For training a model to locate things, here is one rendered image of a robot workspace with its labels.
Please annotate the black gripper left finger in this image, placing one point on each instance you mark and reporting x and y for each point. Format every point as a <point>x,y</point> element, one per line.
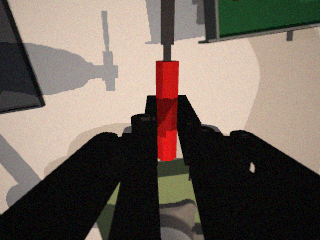
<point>67,202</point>

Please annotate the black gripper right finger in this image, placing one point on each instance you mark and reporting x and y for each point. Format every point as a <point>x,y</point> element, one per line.
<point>229,209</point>

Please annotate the grey tool chest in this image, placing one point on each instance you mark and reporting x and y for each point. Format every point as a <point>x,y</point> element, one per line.
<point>249,18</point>

